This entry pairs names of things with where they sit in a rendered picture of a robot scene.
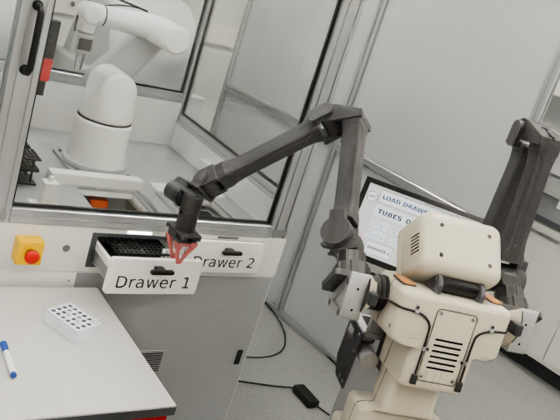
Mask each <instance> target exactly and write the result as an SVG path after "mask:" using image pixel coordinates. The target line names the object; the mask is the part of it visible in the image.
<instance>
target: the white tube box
mask: <svg viewBox="0 0 560 420"><path fill-rule="evenodd" d="M67 311H71V312H72V315H71V317H67ZM77 318H81V319H82V321H81V323H80V324H78V323H76V321H77ZM43 321H44V322H45V323H46V324H47V325H49V326H50V327H51V328H53V329H55V330H56V331H57V332H59V333H60V334H62V335H63V336H64V337H65V338H67V339H68V340H69V341H71V342H72V343H74V344H76V343H80V342H83V341H86V340H88V339H91V338H95V337H98V335H99V332H100V328H101V326H102V324H101V323H100V322H98V321H97V323H96V324H93V323H92V321H93V317H91V316H89V315H88V314H86V313H85V312H84V311H83V310H81V309H80V308H78V307H76V306H75V305H73V304H72V303H70V302H69V303H65V304H62V305H58V306H56V307H50V308H47V309H46V311H45V315H44V319H43Z"/></svg>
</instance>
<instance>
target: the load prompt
mask: <svg viewBox="0 0 560 420"><path fill-rule="evenodd" d="M378 202H379V203H383V204H385V205H388V206H390V207H393V208H396V209H399V210H401V211H404V212H406V213H410V214H412V215H414V216H417V217H419V216H421V215H422V214H424V213H426V212H435V213H441V214H444V215H448V216H451V217H455V216H453V215H451V214H448V213H445V212H442V211H439V210H437V209H435V208H432V207H429V206H426V205H423V204H421V203H419V202H414V201H413V200H410V199H407V198H405V197H401V196H398V195H397V194H394V193H391V192H388V191H385V190H382V192H381V194H380V197H379V199H378ZM455 218H459V217H455Z"/></svg>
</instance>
